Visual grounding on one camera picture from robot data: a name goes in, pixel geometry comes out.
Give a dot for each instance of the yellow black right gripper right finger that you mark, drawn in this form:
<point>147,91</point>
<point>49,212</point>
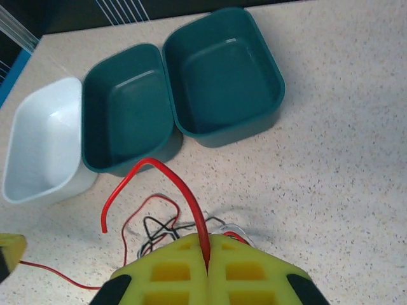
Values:
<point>251,273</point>

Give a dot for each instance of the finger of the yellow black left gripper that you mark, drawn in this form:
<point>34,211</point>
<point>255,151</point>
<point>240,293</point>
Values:
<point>11,251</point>

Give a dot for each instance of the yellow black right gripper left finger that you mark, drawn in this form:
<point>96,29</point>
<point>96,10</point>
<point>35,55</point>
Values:
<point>165,273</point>

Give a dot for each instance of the white plastic bin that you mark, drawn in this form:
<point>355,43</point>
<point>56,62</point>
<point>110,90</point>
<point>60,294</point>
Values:
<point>44,136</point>

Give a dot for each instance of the dark teal plastic bin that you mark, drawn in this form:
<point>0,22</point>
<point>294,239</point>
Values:
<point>222,79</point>
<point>127,111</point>

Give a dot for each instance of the blue table edge strip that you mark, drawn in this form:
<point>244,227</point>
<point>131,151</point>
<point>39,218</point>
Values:
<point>12,76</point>

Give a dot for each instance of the aluminium frame post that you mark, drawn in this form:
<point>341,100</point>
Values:
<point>19,31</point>

